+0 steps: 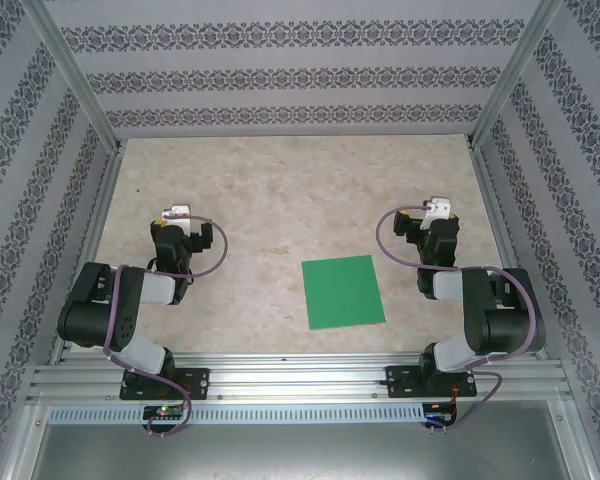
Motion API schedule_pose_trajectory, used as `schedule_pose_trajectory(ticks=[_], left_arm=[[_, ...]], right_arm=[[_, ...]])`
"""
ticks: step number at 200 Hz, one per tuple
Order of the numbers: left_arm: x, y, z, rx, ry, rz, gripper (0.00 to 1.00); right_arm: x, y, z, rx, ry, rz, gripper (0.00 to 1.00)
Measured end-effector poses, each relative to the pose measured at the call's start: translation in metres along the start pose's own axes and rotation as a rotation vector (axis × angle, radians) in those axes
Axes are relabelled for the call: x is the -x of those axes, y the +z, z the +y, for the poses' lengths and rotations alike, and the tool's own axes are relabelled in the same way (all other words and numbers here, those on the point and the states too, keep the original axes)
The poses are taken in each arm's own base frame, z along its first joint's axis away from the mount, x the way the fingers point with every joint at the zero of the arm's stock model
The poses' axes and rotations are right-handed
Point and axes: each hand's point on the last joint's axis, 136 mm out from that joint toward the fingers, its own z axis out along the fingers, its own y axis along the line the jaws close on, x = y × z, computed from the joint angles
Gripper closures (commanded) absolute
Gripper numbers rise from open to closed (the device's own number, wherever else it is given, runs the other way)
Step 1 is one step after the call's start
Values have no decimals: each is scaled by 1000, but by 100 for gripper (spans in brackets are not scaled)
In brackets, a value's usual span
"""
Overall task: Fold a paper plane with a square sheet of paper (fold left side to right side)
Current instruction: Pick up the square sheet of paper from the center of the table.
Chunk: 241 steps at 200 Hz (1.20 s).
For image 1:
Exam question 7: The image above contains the green paper sheet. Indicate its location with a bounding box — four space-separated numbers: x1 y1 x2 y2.
301 254 387 331

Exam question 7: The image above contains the grey metal panel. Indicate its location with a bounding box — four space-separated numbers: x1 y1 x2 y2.
9 402 594 480

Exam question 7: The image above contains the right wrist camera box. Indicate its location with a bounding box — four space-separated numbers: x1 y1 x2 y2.
422 196 454 221

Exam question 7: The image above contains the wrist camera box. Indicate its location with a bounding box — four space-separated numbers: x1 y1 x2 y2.
422 196 454 221
160 203 193 222

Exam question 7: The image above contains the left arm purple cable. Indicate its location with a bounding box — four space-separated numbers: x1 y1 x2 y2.
102 213 230 439

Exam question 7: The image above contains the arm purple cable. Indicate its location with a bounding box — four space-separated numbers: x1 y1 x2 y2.
376 202 539 436
102 213 230 439

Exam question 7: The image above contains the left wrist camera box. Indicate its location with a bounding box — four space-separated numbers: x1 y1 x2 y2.
160 203 193 222

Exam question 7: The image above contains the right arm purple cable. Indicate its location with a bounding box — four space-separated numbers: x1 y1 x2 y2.
376 202 539 436

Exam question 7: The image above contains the aluminium side rail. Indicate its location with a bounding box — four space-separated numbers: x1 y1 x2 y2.
467 142 551 361
47 142 126 366

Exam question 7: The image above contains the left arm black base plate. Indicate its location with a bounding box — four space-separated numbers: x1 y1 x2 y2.
119 367 211 401

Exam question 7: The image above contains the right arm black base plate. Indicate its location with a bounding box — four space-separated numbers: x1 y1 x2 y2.
385 364 479 400

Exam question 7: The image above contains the aluminium frame post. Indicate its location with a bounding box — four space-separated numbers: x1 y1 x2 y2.
24 0 126 151
467 0 566 149

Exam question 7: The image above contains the long aluminium mounting rail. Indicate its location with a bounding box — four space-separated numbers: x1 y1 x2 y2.
27 349 574 407

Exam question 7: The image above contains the slotted grey cable duct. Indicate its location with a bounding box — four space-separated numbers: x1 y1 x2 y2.
47 403 456 426

